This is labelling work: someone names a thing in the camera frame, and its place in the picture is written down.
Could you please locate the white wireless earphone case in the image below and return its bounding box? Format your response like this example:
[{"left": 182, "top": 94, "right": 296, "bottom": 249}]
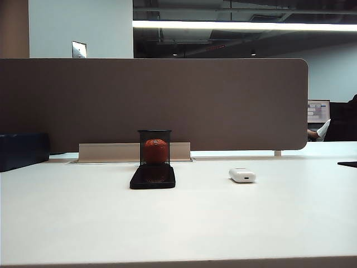
[{"left": 229, "top": 166, "right": 257, "bottom": 184}]

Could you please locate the black mesh pen holder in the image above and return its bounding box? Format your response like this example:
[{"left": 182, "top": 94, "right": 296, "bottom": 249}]
[{"left": 137, "top": 129, "right": 173, "bottom": 168}]

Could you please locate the orange tangerine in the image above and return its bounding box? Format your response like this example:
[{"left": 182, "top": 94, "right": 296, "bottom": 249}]
[{"left": 143, "top": 138, "right": 169, "bottom": 164}]

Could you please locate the brown desk partition panel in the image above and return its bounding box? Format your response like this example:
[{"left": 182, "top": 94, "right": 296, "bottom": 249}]
[{"left": 0, "top": 58, "right": 309, "bottom": 151}]

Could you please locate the black smartphone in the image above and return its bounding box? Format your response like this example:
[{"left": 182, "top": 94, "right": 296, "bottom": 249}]
[{"left": 129, "top": 165, "right": 176, "bottom": 190}]

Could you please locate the long ceiling light strip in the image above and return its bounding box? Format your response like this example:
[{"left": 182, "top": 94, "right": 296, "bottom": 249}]
[{"left": 132, "top": 20, "right": 357, "bottom": 32}]

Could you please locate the computer monitor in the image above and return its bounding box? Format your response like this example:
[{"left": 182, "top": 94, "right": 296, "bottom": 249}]
[{"left": 307, "top": 99, "right": 331, "bottom": 123}]

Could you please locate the dark blue box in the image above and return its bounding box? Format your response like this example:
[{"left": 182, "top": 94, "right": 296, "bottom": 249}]
[{"left": 0, "top": 132, "right": 50, "bottom": 173}]

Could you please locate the seated person in dark clothing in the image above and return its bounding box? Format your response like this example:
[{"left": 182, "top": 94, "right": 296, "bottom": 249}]
[{"left": 307, "top": 94, "right": 357, "bottom": 142}]

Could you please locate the beige cable tray flap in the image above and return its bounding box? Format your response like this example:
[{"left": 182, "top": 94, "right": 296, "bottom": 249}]
[{"left": 62, "top": 142, "right": 196, "bottom": 165}]

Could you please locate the metal wall plate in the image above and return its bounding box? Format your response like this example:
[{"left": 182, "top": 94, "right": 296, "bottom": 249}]
[{"left": 71, "top": 40, "right": 87, "bottom": 59}]

